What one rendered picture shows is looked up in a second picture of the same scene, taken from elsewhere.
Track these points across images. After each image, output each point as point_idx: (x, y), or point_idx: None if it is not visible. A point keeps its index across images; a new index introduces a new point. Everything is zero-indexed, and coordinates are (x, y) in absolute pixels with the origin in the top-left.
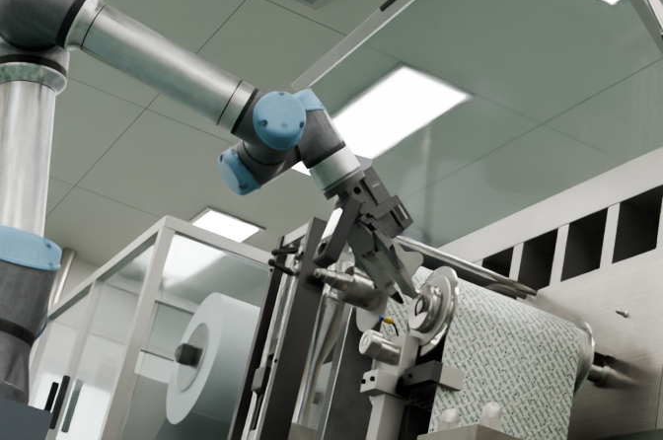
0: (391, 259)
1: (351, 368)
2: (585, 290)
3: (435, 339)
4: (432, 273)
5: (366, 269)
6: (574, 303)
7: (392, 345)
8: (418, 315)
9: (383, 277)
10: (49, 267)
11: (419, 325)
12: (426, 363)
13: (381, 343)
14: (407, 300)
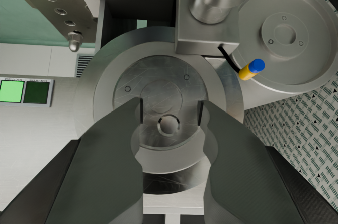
0: (51, 175)
1: None
2: (190, 198)
3: (123, 42)
4: (179, 186)
5: (289, 187)
6: (202, 189)
7: (193, 2)
8: (167, 86)
9: (213, 150)
10: None
11: (146, 58)
12: None
13: None
14: (324, 181)
